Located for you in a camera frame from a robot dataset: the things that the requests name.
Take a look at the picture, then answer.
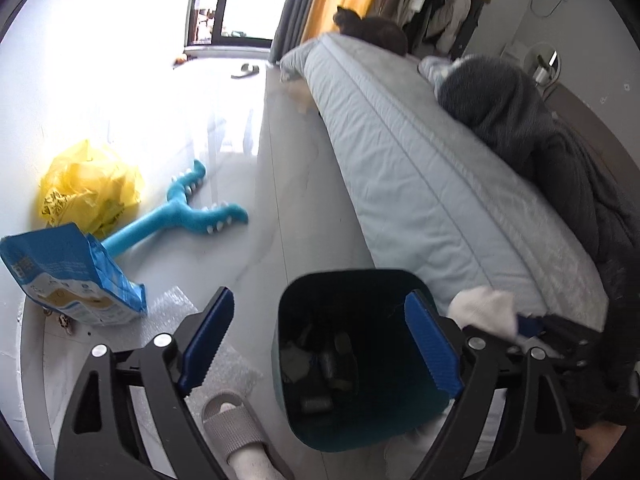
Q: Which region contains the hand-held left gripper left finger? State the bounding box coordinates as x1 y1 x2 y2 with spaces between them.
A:
54 286 236 480

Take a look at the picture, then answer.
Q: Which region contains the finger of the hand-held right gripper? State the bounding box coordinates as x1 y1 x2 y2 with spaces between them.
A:
515 312 551 345

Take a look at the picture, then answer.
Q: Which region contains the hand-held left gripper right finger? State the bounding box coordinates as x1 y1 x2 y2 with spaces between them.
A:
404 290 582 480

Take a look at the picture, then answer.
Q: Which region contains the dark teal trash bin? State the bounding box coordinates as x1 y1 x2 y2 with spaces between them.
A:
271 269 466 453

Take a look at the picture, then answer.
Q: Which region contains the person's right forearm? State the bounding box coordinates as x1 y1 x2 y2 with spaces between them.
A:
575 420 636 480

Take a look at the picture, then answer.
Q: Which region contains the bubble wrap sheet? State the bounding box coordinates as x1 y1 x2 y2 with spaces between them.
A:
132 284 264 413

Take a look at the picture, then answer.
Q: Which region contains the grey slipper on foot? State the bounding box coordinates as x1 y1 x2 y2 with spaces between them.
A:
219 400 296 480

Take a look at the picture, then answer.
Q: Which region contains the blue dinosaur toy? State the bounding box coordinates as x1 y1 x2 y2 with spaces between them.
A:
102 159 249 261

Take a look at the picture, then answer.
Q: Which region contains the blue pet food bag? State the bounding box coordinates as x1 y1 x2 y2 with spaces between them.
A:
0 223 147 328

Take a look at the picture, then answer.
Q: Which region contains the bed with grey sheet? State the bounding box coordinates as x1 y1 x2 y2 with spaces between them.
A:
279 31 611 331

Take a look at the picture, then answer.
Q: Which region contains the yellow plastic bag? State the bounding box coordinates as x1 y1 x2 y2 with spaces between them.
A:
39 139 146 239

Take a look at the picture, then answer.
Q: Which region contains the brown upholstered headboard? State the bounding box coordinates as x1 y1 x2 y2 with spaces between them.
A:
545 82 628 171

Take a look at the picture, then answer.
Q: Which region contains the dark grey fluffy blanket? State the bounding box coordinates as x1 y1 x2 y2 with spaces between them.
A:
434 54 633 321

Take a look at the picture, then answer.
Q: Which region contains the round mirror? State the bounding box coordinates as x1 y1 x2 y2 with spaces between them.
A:
529 42 560 83

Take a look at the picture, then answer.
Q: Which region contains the dark grey garment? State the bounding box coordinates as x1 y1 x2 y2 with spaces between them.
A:
450 0 486 58

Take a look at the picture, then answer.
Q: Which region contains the white jacket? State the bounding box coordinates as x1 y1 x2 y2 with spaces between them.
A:
425 0 473 43

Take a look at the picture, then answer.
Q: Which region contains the grey cat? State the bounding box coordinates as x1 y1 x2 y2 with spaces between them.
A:
333 6 409 56

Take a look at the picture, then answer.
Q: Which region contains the grey curtain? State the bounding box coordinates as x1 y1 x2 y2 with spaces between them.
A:
270 0 328 63

